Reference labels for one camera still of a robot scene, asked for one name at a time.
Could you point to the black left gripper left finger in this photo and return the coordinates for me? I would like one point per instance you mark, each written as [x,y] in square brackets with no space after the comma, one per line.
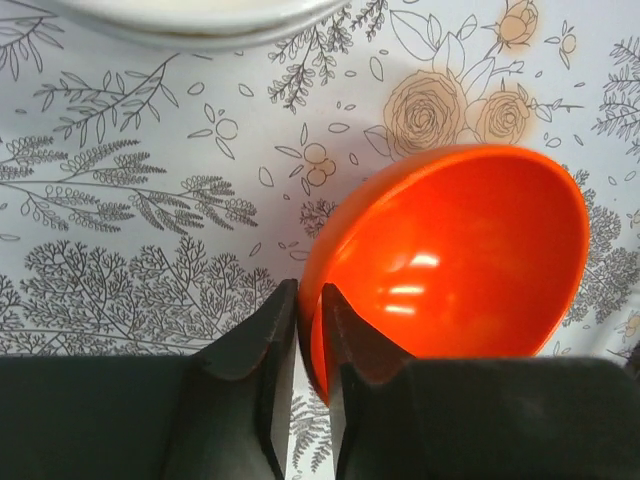
[233,415]

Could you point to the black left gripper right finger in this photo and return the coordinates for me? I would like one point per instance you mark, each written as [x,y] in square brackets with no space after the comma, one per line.
[374,425]

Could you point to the white ceramic bowl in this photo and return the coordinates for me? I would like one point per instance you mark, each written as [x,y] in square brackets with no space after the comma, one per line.
[198,17]
[197,42]

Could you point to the floral table mat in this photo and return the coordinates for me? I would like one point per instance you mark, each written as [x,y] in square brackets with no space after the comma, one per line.
[152,199]

